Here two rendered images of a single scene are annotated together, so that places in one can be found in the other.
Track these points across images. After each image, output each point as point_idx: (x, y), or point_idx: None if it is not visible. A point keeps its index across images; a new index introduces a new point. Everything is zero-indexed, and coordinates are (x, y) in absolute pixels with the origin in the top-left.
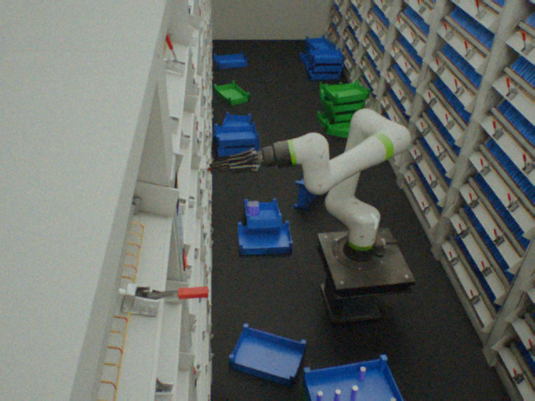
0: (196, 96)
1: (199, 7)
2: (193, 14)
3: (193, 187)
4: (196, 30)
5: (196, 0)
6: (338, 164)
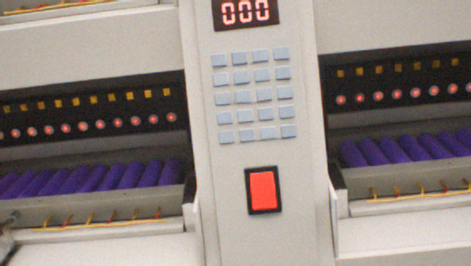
0: None
1: (246, 171)
2: (197, 188)
3: None
4: (178, 262)
5: (191, 122)
6: None
